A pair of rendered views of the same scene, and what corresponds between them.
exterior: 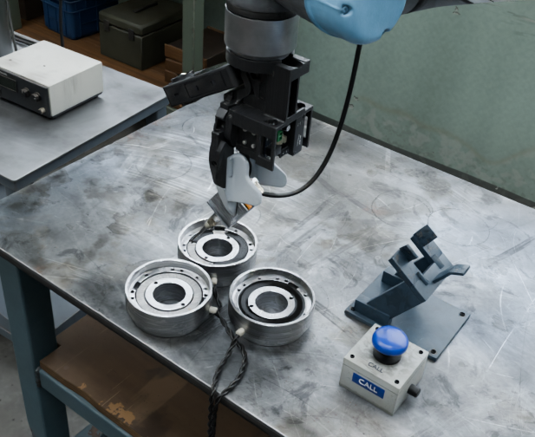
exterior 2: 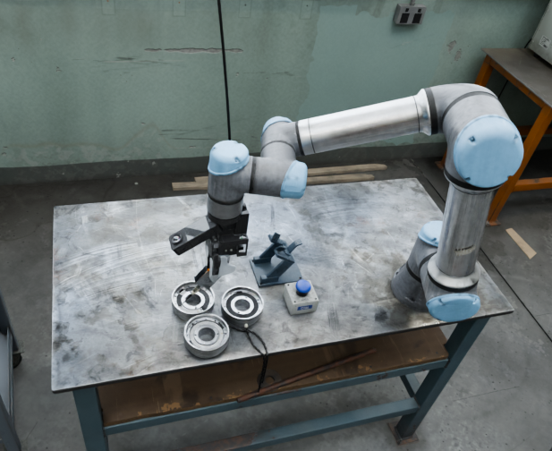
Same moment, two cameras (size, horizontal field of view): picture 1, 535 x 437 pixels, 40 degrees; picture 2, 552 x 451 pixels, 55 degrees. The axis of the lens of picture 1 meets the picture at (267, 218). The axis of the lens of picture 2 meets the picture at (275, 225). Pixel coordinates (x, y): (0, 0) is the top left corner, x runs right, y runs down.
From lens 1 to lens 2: 0.80 m
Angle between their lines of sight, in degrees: 44
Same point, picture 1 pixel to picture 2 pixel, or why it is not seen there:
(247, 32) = (233, 209)
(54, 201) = (80, 340)
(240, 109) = (225, 239)
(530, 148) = (139, 131)
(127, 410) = (172, 403)
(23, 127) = not seen: outside the picture
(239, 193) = (224, 271)
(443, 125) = (79, 140)
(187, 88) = (191, 243)
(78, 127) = not seen: outside the picture
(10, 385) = not seen: outside the picture
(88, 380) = (138, 409)
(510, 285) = (288, 232)
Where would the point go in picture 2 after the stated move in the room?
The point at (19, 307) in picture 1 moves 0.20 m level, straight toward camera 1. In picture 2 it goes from (93, 405) to (173, 433)
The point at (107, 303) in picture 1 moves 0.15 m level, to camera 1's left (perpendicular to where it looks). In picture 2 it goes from (181, 361) to (128, 404)
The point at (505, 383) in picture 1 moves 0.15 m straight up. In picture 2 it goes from (326, 271) to (338, 233)
